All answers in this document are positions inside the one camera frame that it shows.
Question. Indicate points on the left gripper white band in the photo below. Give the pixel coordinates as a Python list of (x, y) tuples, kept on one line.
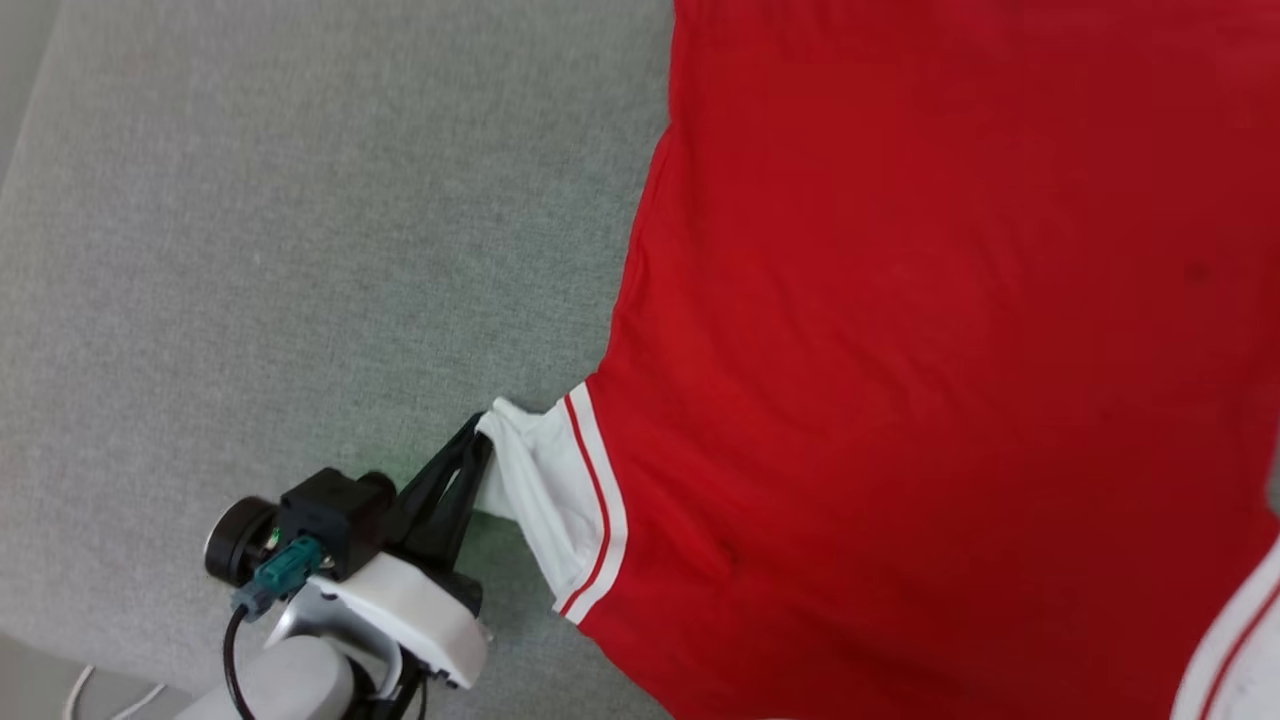
[(420, 615)]

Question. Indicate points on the grey fabric sofa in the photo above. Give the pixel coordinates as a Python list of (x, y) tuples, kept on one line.
[(300, 250)]

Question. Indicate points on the black round left light module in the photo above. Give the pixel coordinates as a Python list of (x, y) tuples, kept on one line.
[(235, 540)]

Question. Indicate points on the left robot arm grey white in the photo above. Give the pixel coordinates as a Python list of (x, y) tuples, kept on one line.
[(290, 685)]

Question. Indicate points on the red and white sports jersey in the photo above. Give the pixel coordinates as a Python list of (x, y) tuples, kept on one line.
[(900, 300)]

